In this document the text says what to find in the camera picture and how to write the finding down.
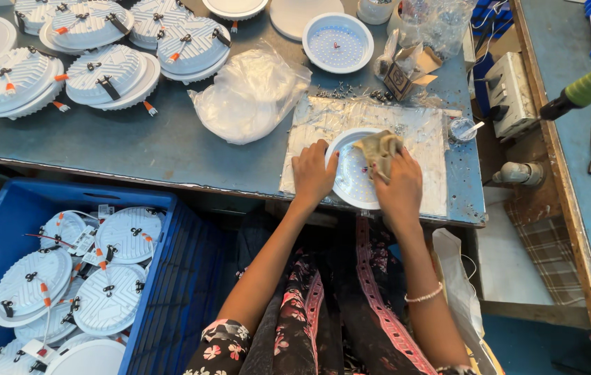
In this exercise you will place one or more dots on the person's left hand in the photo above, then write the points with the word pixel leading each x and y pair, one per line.
pixel 312 177

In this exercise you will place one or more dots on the person's right hand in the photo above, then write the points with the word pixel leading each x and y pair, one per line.
pixel 402 190

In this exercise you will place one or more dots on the white round lamp housing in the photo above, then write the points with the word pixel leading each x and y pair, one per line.
pixel 350 179
pixel 338 44

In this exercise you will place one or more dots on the beige wiping cloth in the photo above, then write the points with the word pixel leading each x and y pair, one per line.
pixel 378 148

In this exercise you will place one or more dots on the plastic covered work mat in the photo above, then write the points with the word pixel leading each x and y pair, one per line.
pixel 316 122

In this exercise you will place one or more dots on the small round paste pot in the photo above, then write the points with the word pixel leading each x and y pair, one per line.
pixel 461 130

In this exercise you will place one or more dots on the scatter of small metal screws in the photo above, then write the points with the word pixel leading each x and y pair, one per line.
pixel 345 91

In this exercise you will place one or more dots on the crumpled clear plastic bag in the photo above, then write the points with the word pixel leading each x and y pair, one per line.
pixel 248 93

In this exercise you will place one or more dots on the white plastic sack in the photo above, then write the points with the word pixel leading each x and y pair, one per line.
pixel 457 281

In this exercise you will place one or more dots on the small open cardboard box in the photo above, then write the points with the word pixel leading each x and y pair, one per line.
pixel 405 78

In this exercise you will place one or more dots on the white cylindrical plug fitting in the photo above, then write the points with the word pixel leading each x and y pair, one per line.
pixel 519 173

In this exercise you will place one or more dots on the person's floral black clothing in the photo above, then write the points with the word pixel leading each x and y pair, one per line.
pixel 342 312

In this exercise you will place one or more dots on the white round diffuser disc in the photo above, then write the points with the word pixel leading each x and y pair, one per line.
pixel 303 15

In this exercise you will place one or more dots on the brown plaid cloth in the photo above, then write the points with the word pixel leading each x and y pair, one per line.
pixel 550 255

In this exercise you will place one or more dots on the clear plastic bags of parts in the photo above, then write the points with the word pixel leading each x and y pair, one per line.
pixel 438 23

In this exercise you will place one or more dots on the blue plastic crate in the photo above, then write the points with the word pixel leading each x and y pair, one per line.
pixel 170 281

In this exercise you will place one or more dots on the white plastic cup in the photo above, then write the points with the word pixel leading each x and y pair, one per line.
pixel 374 11

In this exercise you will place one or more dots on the white round lamp rim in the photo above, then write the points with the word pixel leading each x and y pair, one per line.
pixel 235 8

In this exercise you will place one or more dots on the dark blue plastic bin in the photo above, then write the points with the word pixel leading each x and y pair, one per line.
pixel 491 18

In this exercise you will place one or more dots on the group of finished white lamps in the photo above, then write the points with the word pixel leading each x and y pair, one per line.
pixel 105 78

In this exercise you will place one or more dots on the heap of white crated lamps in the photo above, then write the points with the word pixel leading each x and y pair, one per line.
pixel 66 291

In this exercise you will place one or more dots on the grey electric switch box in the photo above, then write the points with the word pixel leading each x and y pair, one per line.
pixel 509 96

